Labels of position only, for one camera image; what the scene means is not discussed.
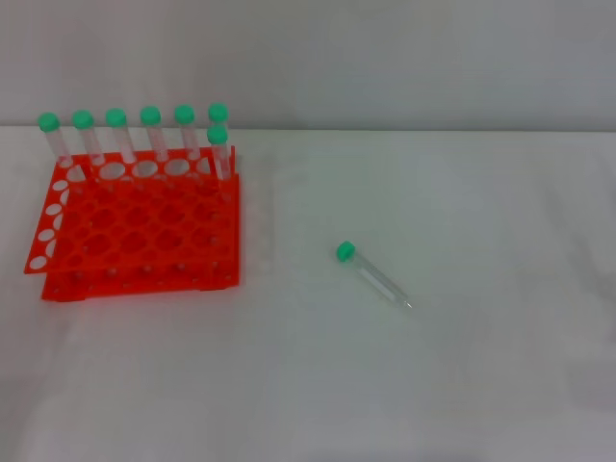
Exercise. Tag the red test tube rack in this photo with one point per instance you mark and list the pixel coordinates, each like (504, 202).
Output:
(144, 226)

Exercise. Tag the green-capped clear test tube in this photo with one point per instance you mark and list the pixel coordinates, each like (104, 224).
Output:
(116, 117)
(217, 135)
(218, 111)
(48, 122)
(345, 251)
(184, 114)
(150, 115)
(82, 119)

